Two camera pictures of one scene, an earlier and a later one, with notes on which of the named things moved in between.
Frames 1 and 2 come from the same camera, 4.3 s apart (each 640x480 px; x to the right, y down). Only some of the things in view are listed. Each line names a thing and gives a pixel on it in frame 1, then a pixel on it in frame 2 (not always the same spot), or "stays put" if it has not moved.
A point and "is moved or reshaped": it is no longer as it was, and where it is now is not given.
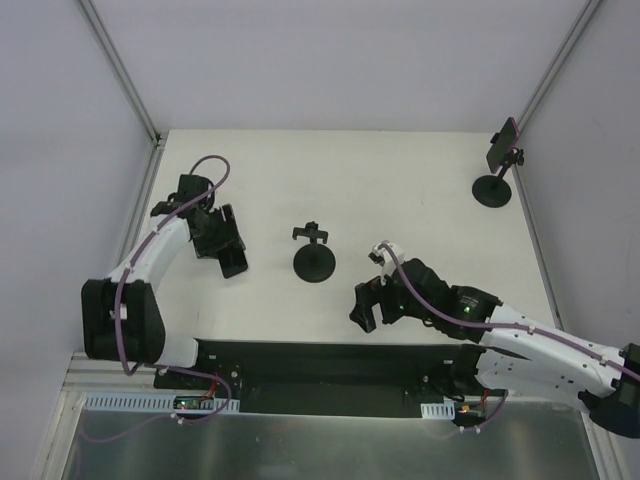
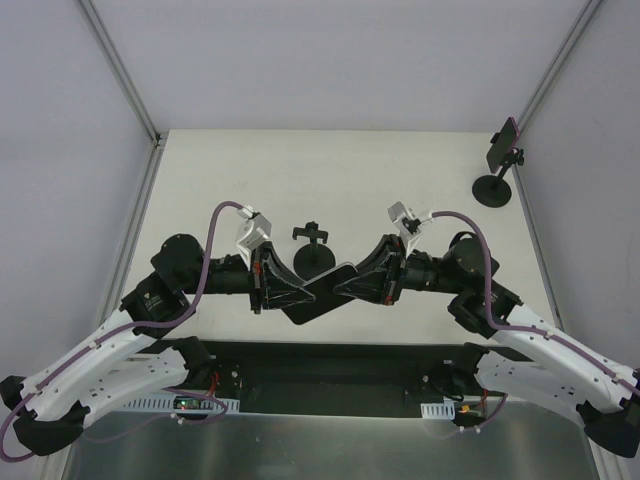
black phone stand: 493,191 stays put
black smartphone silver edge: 232,261 is moved or reshaped
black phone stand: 313,263 stays put
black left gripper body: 220,240 -> 256,281
